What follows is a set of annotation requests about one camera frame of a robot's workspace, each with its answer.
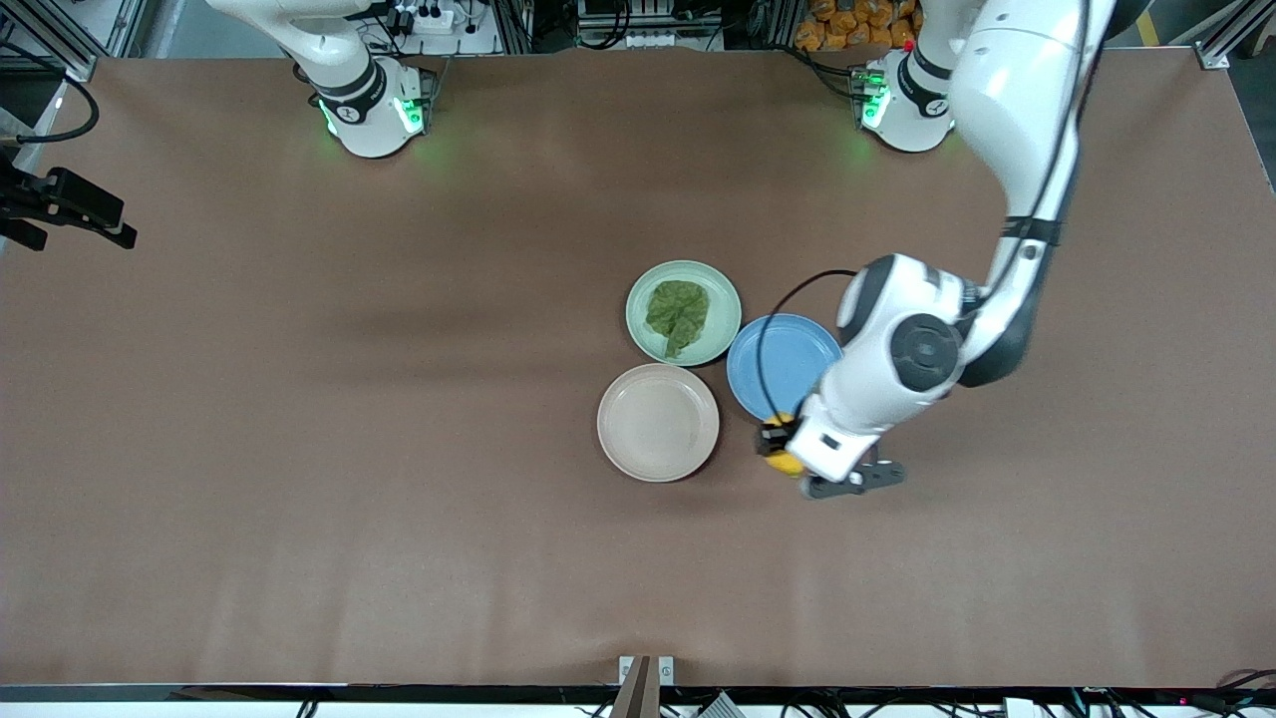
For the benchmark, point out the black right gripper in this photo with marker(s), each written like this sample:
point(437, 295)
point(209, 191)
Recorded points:
point(52, 197)

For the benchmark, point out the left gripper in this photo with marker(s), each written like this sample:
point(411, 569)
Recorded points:
point(774, 437)

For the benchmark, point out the yellow lemon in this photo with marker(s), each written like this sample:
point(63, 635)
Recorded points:
point(788, 466)

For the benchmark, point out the green lettuce leaf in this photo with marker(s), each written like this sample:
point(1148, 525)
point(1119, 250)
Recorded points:
point(678, 309)

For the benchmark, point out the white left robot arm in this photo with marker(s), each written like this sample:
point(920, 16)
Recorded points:
point(1017, 100)

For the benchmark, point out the blue round plate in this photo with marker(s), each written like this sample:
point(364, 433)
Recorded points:
point(802, 364)

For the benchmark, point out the beige round plate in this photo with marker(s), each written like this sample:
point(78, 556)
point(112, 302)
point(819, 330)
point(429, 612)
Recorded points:
point(658, 423)

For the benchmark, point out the light green round plate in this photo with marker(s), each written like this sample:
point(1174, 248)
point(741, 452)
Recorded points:
point(723, 299)

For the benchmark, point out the orange packaged goods pile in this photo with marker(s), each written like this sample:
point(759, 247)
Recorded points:
point(857, 25)

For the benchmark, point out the white power strip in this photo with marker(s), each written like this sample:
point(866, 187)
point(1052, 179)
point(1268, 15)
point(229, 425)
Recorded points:
point(429, 18)

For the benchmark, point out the aluminium frame profile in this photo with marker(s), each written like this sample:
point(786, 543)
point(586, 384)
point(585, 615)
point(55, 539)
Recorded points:
point(1231, 40)
point(60, 40)

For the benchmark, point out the front camera mount bracket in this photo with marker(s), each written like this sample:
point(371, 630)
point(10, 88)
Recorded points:
point(643, 683)

